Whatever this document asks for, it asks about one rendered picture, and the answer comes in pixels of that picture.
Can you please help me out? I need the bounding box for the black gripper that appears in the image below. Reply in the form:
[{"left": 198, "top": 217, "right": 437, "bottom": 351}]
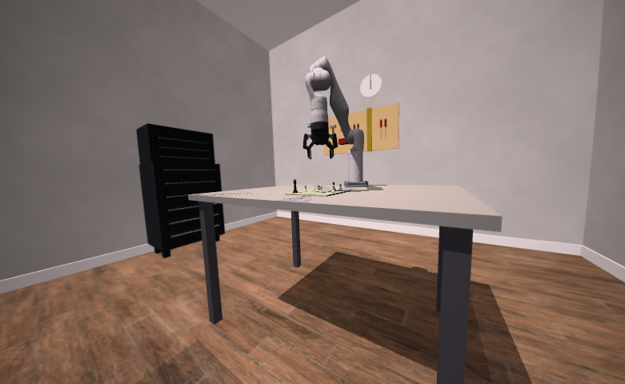
[{"left": 302, "top": 122, "right": 338, "bottom": 159}]

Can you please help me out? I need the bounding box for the green and cream chessboard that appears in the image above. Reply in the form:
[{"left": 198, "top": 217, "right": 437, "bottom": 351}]
[{"left": 285, "top": 190, "right": 350, "bottom": 197}]

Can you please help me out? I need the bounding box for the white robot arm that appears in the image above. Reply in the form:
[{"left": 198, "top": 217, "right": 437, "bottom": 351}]
[{"left": 305, "top": 57, "right": 364, "bottom": 182}]

